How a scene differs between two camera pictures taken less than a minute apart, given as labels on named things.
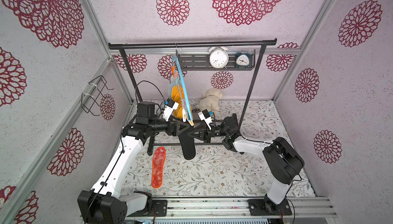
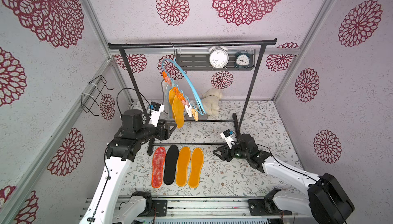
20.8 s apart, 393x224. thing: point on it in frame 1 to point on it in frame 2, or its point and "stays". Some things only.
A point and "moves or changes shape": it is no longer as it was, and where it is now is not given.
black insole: [188, 143] to [170, 160]
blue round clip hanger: [183, 96] moves or changes shape
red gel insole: [158, 160] stays
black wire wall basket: [93, 95] stays
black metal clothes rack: [263, 43] stays
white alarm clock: [219, 57] stays
